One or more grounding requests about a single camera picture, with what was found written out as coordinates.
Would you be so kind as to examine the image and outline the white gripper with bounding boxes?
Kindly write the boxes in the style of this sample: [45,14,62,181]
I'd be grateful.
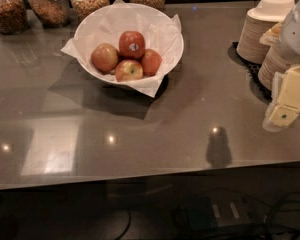
[262,65,300,132]

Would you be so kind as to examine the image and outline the red-yellow apple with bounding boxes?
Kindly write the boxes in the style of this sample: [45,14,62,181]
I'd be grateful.
[91,43,119,73]
[115,60,143,82]

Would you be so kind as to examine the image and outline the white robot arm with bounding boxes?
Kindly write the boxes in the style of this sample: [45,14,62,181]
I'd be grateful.
[263,0,300,132]

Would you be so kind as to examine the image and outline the right red apple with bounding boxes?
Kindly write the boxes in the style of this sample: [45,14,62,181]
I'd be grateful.
[140,49,162,76]

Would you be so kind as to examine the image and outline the red apple with sticker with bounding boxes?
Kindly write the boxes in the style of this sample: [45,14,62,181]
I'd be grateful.
[119,31,145,59]

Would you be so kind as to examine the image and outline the white bowl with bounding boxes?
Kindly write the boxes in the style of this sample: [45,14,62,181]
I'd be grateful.
[73,2,185,85]

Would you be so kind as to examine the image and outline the black rubber mat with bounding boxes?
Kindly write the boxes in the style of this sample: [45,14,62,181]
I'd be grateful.
[232,42,272,103]

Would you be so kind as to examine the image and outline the back stack paper bowls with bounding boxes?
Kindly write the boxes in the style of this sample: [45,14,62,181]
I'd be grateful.
[236,0,295,64]

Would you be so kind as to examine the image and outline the dark box under table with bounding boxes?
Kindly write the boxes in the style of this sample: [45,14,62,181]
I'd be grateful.
[171,194,255,234]

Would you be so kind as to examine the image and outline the white paper liner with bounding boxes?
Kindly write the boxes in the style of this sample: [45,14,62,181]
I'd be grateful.
[60,0,183,99]

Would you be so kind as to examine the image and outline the far left cereal jar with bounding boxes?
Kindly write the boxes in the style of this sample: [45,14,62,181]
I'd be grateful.
[0,0,28,34]

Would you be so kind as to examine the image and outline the black floor cable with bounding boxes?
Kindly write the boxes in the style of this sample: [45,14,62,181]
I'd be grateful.
[249,191,300,240]

